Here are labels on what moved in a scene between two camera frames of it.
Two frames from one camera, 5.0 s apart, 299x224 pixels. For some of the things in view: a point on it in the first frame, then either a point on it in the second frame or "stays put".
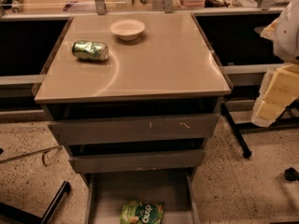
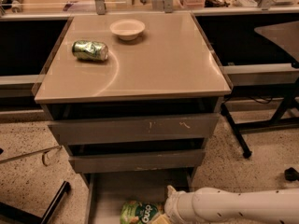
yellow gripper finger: [264, 113] -> [170, 190]
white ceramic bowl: [127, 29] stays put
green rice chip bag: [142, 212] stays put
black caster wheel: [291, 175] stays put
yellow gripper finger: [279, 84] -> [161, 219]
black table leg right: [247, 151] stays put
